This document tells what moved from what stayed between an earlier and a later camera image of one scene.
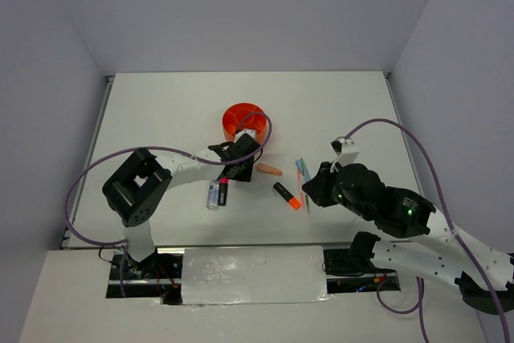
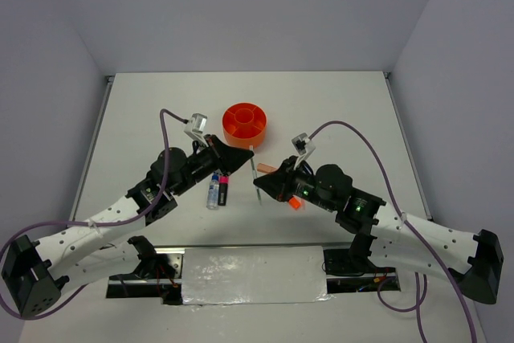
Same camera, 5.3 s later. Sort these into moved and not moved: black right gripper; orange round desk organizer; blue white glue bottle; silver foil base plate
Moved: black right gripper
Not moved: orange round desk organizer; silver foil base plate; blue white glue bottle
